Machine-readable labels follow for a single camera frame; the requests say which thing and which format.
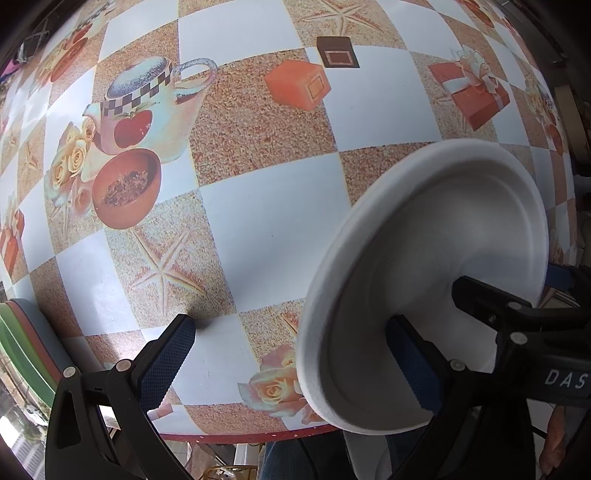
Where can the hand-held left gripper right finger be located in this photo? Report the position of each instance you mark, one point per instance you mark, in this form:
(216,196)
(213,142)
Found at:
(415,374)

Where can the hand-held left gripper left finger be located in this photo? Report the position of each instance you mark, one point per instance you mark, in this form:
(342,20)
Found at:
(166,360)

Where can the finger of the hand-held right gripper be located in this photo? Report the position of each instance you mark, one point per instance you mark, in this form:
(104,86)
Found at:
(489,300)
(557,277)

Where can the white plate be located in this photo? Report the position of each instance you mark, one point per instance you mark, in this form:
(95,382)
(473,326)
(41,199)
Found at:
(415,258)

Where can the green plate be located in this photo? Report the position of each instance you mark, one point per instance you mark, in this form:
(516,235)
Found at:
(11,355)

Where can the stack of coloured plates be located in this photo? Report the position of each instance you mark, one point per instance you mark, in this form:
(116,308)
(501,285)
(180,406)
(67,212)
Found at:
(26,333)

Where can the person's right hand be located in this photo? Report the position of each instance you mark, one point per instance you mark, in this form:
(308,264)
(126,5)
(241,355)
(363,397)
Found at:
(559,438)

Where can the white plastic stool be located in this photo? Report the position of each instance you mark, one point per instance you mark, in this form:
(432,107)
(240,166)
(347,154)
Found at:
(369,461)

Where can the person's leg in jeans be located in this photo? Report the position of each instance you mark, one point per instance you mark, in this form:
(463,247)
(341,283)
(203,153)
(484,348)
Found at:
(295,461)

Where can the printed checkered tablecloth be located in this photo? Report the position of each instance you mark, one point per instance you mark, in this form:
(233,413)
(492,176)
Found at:
(258,207)

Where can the pink cloth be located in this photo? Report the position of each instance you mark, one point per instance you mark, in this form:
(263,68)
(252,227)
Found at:
(9,68)

